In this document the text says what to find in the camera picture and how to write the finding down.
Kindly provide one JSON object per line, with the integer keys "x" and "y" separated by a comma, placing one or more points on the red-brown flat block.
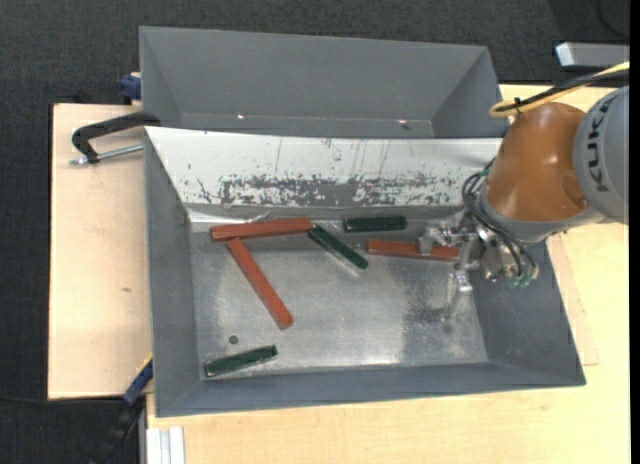
{"x": 260, "y": 228}
{"x": 260, "y": 284}
{"x": 395, "y": 248}

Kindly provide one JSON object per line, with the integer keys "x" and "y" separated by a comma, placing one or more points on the dark green flat block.
{"x": 337, "y": 247}
{"x": 240, "y": 360}
{"x": 375, "y": 224}

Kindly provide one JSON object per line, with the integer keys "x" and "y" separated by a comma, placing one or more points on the grey metal bin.
{"x": 320, "y": 302}

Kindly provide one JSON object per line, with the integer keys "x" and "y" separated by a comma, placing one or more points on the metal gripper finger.
{"x": 435, "y": 240}
{"x": 459, "y": 286}

